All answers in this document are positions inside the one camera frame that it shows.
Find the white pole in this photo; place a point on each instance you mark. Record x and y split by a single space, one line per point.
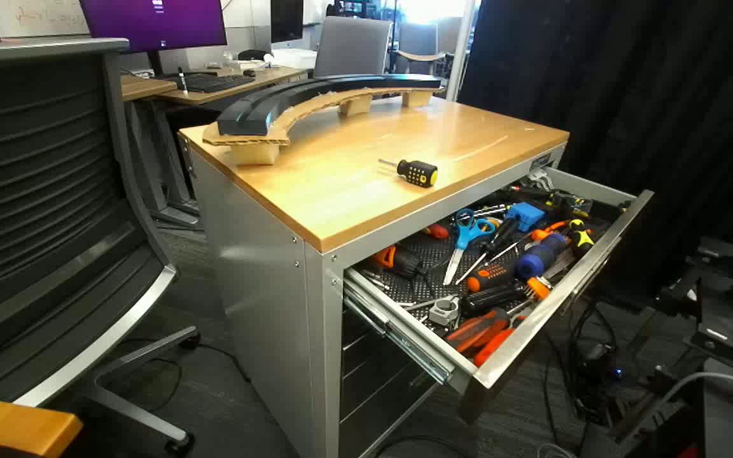
461 51

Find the orange wooden furniture piece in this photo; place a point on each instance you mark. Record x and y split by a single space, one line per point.
12 422

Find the curved wooden track black top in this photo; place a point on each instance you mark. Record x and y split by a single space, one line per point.
256 104

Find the grey metal tool drawer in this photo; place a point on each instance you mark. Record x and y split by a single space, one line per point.
547 308

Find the grey office chair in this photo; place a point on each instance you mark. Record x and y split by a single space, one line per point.
353 45

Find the grey workbench cabinet wood top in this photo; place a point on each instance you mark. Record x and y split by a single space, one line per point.
343 168

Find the black curtain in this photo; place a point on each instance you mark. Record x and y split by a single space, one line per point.
638 101

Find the dark computer monitor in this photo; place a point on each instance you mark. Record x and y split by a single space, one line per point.
287 19

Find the wooden office desk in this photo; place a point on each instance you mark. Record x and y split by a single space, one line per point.
141 87

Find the black computer keyboard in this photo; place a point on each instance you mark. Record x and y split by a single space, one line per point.
218 81

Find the black mesh office chair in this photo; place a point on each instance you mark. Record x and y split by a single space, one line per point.
36 168

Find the blue plastic bit box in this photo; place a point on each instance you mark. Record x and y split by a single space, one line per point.
522 213

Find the purple screen computer monitor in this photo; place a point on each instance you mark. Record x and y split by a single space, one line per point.
153 20

